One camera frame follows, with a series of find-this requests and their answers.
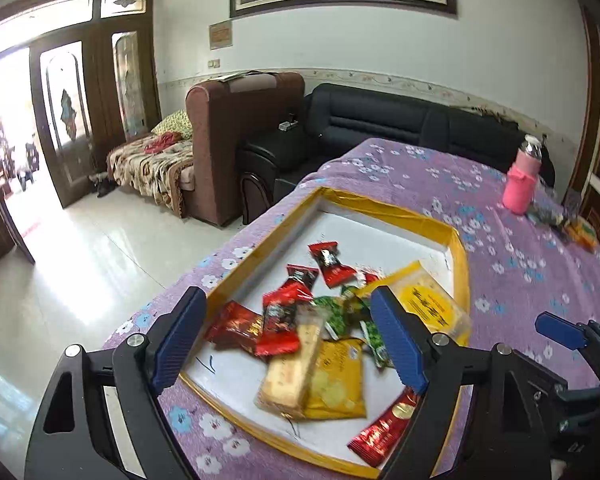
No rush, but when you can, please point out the pink sleeved bottle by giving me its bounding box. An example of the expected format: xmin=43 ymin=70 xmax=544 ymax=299
xmin=502 ymin=135 xmax=543 ymax=215

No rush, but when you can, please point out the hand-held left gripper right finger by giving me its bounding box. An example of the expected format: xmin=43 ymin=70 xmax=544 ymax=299
xmin=370 ymin=285 xmax=553 ymax=480

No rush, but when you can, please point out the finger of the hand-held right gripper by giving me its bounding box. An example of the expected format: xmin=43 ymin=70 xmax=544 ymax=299
xmin=552 ymin=382 xmax=600 ymax=461
xmin=535 ymin=311 xmax=600 ymax=386

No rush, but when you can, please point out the small red black candy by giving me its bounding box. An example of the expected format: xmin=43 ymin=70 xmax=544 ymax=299
xmin=286 ymin=264 xmax=321 ymax=293

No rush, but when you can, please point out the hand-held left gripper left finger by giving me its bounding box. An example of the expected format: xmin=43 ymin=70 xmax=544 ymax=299
xmin=24 ymin=286 xmax=208 ymax=480

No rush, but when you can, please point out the parked scooter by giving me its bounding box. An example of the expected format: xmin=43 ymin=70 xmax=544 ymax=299
xmin=15 ymin=132 xmax=42 ymax=191

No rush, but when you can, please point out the red twisted candy wrapper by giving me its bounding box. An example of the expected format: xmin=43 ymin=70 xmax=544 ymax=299
xmin=254 ymin=282 xmax=315 ymax=357

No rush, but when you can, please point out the yellow-rimmed white box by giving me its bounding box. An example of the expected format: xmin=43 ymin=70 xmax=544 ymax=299
xmin=180 ymin=186 xmax=471 ymax=480

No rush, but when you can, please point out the black leather sofa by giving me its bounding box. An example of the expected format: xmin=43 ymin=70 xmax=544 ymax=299
xmin=237 ymin=82 xmax=556 ymax=223

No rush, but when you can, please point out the red candy packet dark print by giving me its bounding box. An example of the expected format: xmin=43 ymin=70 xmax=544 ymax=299
xmin=307 ymin=241 xmax=357 ymax=289

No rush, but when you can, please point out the orange snack packet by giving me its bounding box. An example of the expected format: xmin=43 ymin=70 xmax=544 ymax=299
xmin=565 ymin=217 xmax=599 ymax=252

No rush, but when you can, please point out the floral blanket sofa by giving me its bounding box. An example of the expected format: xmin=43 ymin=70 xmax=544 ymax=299
xmin=107 ymin=110 xmax=197 ymax=218

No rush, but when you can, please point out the long red gold snack packet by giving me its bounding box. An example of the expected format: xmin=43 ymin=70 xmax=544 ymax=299
xmin=347 ymin=387 xmax=423 ymax=468

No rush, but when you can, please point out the beige cracker packet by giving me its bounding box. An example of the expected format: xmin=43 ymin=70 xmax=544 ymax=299
xmin=255 ymin=305 xmax=331 ymax=419

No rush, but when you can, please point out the clear plastic bag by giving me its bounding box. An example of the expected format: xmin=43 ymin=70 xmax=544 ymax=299
xmin=527 ymin=200 xmax=569 ymax=229

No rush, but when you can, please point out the brown armchair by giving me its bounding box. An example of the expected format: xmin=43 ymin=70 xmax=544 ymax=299
xmin=182 ymin=71 xmax=306 ymax=227

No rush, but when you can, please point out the green patterned pillow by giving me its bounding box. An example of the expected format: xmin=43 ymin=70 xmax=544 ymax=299
xmin=152 ymin=110 xmax=193 ymax=141

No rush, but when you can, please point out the small wall sign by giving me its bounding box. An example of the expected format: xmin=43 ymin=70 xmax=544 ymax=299
xmin=209 ymin=20 xmax=233 ymax=51

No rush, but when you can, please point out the wooden glass door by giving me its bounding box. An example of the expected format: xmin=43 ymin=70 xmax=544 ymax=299
xmin=30 ymin=0 xmax=162 ymax=209

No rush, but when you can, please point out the red cloth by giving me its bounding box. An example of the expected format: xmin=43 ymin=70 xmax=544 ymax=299
xmin=145 ymin=131 xmax=181 ymax=154

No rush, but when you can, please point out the purple floral tablecloth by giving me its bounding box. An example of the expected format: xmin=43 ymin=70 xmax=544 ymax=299
xmin=100 ymin=137 xmax=600 ymax=480

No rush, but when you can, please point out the pale yellow snack packet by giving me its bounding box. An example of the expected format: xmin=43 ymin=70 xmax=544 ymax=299
xmin=355 ymin=260 xmax=473 ymax=346

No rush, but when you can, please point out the dark red snack packet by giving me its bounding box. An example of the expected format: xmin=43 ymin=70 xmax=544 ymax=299
xmin=203 ymin=301 xmax=265 ymax=349

